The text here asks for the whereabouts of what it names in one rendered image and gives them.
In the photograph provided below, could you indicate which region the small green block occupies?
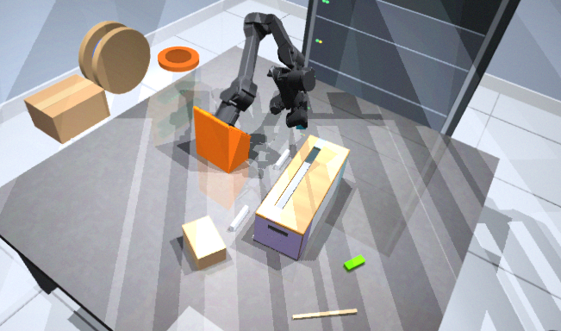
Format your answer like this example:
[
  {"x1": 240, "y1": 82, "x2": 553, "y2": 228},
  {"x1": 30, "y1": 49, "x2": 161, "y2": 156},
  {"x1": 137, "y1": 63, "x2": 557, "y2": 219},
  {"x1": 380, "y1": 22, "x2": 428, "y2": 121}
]
[{"x1": 344, "y1": 255, "x2": 365, "y2": 271}]

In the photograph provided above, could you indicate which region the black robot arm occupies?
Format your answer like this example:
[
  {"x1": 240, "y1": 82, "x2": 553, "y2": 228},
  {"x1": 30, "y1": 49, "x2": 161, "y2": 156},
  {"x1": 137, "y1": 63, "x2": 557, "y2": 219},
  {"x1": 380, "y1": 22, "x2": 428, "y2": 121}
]
[{"x1": 212, "y1": 12, "x2": 315, "y2": 128}]

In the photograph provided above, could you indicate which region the cream thin flat bar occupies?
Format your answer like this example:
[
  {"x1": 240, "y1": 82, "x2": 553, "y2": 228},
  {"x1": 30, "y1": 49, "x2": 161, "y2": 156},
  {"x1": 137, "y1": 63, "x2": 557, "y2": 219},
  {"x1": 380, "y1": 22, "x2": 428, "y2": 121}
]
[{"x1": 293, "y1": 309, "x2": 357, "y2": 320}]

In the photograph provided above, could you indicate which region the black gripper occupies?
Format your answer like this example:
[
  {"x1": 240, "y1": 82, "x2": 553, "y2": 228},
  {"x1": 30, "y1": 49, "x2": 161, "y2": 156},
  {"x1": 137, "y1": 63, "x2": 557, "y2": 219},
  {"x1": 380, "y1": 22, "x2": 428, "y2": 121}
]
[{"x1": 280, "y1": 89, "x2": 308, "y2": 128}]

